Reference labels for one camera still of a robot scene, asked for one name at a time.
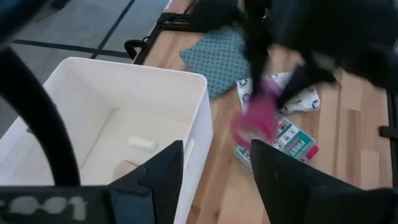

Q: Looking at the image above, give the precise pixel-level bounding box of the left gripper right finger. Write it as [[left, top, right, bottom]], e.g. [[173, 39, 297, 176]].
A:
[[250, 139, 358, 224]]

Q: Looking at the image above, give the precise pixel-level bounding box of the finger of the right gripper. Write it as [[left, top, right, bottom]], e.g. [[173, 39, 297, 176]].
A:
[[245, 30, 272, 98], [275, 63, 337, 110]]

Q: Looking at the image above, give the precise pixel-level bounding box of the pink object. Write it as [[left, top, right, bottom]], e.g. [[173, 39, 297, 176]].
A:
[[229, 79, 282, 150]]

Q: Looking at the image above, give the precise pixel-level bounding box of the white patterned pouch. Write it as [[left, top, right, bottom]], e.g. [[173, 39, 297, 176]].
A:
[[236, 71, 321, 116]]

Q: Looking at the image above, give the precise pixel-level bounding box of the teal patterned fabric pouch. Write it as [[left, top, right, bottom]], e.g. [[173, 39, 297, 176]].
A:
[[179, 26, 252, 100]]

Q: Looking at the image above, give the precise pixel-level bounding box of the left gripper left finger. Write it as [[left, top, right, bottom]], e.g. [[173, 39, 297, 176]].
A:
[[107, 139, 184, 224]]

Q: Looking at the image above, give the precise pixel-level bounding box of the black power cable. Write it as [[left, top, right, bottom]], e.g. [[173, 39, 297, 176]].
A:
[[124, 39, 149, 60]]

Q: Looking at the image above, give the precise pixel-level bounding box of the small white tube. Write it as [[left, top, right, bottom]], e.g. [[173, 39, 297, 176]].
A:
[[127, 136, 158, 152]]

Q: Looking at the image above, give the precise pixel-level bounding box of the white perforated plastic basket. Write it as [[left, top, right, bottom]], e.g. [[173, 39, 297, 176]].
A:
[[0, 57, 214, 224]]

